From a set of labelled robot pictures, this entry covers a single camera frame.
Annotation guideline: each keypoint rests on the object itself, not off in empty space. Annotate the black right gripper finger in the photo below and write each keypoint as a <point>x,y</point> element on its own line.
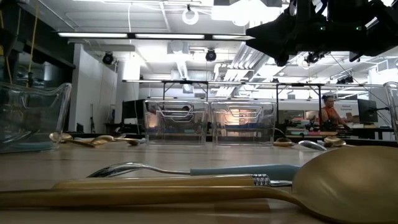
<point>273,26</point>
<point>273,42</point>

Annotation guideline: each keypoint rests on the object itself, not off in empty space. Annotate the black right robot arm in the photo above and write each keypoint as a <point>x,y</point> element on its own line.
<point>379,25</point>

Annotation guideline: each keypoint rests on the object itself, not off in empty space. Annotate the black ceiling spotlight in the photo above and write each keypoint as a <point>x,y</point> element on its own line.
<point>211,55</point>
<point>108,58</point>

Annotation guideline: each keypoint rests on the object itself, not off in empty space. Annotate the person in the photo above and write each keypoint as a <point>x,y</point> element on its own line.
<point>331,115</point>

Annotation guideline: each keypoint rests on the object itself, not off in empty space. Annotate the clear plastic bin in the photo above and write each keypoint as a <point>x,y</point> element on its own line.
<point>391,109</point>
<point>37,109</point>
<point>174,124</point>
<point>242,124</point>

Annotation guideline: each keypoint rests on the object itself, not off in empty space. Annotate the black monitor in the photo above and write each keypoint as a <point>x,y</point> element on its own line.
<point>132,110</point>
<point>367,110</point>

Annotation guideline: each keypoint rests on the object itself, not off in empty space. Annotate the LED light bar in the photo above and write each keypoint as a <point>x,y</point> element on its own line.
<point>93,35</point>

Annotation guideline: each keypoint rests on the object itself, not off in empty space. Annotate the black ceiling camera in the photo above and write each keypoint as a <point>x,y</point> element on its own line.
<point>314,58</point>

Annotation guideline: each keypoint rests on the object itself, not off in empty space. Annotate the black background table frame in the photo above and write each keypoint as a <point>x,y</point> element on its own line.
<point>186,82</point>
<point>298,84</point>

